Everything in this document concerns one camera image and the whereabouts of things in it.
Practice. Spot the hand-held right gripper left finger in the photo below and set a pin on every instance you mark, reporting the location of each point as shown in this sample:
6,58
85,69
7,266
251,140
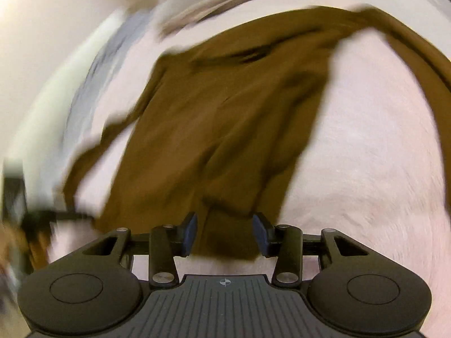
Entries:
190,235

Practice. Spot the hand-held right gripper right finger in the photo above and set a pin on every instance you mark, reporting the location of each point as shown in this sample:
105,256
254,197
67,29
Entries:
260,236

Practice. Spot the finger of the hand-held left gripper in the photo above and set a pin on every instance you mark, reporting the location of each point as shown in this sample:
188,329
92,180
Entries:
60,215

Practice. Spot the brown garment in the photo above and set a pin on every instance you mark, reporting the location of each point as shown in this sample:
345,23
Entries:
225,137

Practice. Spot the grey striped bed sheet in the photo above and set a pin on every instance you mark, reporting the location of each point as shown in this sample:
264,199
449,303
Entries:
105,60

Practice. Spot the beige garment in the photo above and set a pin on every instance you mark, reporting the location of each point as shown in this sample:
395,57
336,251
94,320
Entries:
225,3

